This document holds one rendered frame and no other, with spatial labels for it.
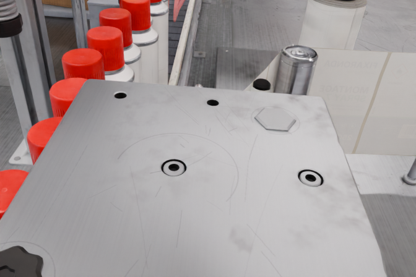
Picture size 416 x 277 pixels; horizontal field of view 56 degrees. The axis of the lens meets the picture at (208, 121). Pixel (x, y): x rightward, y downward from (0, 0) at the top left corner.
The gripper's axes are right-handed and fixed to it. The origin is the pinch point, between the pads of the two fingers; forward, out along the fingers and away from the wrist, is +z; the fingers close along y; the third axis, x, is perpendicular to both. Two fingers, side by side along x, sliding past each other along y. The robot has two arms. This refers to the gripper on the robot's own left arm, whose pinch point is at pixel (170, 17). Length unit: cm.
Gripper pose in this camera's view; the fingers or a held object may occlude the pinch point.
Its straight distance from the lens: 85.4
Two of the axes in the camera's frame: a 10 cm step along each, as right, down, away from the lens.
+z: -0.7, 10.0, -0.7
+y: 10.0, 0.7, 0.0
